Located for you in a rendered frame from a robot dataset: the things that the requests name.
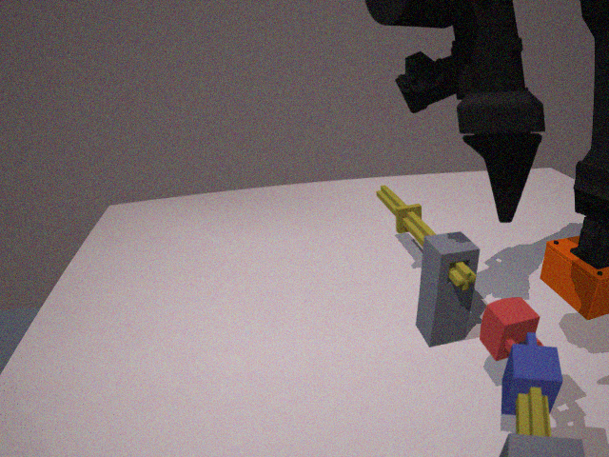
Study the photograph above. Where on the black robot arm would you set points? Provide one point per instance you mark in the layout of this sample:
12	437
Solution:
426	82

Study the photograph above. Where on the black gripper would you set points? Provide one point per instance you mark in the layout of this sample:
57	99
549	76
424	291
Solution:
501	112

